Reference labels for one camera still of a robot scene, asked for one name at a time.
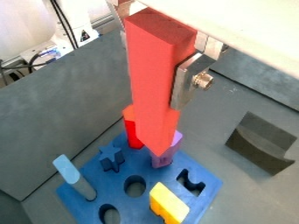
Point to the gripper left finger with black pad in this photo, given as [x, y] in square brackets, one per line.
[119, 8]

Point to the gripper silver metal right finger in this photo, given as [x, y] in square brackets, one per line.
[191, 74]

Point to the orange-red rectangular block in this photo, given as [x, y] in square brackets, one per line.
[159, 43]

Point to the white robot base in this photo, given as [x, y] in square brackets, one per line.
[31, 22]

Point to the blue shape sorter board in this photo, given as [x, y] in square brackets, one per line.
[123, 189]

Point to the red hexagonal peg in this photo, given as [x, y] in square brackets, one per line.
[130, 122]

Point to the dark grey curved holder block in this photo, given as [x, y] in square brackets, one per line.
[262, 143]

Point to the purple pentagon peg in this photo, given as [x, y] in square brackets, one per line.
[166, 158]

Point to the dark blue star peg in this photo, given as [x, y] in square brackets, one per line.
[111, 157]

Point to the light blue rounded peg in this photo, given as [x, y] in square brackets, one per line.
[74, 178]

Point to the yellow rectangular peg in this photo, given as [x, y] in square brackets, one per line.
[167, 205]

